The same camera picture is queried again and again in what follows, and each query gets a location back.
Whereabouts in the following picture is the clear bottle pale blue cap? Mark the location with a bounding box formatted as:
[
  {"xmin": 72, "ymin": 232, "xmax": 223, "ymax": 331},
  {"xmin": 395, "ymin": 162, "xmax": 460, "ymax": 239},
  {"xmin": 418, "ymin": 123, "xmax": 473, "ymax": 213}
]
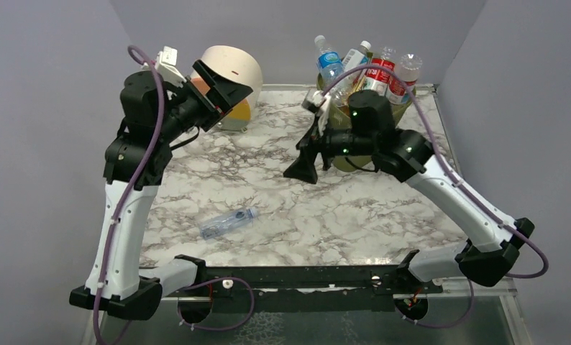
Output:
[{"xmin": 198, "ymin": 207, "xmax": 258, "ymax": 239}]

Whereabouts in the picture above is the clear bottle blue label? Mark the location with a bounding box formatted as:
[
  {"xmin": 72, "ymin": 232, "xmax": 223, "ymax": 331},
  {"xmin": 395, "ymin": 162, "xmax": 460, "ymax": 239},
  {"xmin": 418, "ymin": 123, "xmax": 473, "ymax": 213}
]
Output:
[{"xmin": 314, "ymin": 35, "xmax": 344, "ymax": 90}]

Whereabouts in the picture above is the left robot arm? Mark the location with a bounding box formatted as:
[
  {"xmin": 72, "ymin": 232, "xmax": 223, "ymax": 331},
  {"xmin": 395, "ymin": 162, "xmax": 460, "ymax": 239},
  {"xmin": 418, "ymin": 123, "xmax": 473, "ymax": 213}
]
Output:
[{"xmin": 69, "ymin": 60, "xmax": 253, "ymax": 321}]

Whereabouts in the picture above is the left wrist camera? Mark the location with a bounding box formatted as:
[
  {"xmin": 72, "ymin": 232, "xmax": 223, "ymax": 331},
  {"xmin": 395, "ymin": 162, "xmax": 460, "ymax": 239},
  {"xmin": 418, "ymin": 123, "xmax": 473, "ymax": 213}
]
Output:
[{"xmin": 152, "ymin": 46, "xmax": 186, "ymax": 87}]

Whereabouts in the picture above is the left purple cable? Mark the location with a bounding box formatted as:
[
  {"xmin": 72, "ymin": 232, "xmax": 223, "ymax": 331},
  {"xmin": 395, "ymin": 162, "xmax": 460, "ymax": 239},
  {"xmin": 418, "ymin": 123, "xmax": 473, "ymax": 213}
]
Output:
[{"xmin": 92, "ymin": 45, "xmax": 255, "ymax": 345}]

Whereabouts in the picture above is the white blue label tea bottle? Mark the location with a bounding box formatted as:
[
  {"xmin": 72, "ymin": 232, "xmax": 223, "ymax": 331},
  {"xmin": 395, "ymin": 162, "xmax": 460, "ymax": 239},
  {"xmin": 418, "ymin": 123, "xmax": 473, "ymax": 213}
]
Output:
[{"xmin": 334, "ymin": 40, "xmax": 372, "ymax": 107}]

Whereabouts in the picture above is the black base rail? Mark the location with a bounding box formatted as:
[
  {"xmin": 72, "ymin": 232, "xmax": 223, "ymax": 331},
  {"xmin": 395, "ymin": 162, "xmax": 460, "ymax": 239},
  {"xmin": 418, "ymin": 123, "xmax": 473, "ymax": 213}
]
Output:
[{"xmin": 169, "ymin": 264, "xmax": 443, "ymax": 321}]

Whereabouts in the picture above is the round cream drawer cabinet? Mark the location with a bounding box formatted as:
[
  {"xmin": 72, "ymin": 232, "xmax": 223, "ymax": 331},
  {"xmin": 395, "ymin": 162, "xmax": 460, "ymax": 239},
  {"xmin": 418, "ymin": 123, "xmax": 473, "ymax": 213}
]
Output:
[{"xmin": 190, "ymin": 45, "xmax": 263, "ymax": 132}]

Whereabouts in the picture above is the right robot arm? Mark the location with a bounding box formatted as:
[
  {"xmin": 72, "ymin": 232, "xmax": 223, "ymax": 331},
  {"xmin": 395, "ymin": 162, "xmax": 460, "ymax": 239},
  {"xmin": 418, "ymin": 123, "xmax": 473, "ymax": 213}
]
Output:
[{"xmin": 284, "ymin": 91, "xmax": 534, "ymax": 287}]

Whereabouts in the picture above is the red label bottle red cap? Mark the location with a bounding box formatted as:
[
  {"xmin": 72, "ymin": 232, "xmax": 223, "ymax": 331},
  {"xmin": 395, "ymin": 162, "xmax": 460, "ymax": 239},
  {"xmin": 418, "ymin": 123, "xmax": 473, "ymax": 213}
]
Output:
[{"xmin": 361, "ymin": 46, "xmax": 396, "ymax": 96}]

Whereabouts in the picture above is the green mesh waste bin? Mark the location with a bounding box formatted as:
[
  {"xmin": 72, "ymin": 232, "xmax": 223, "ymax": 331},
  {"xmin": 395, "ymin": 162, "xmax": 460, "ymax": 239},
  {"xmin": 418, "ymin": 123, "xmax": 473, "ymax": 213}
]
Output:
[{"xmin": 329, "ymin": 69, "xmax": 412, "ymax": 173}]

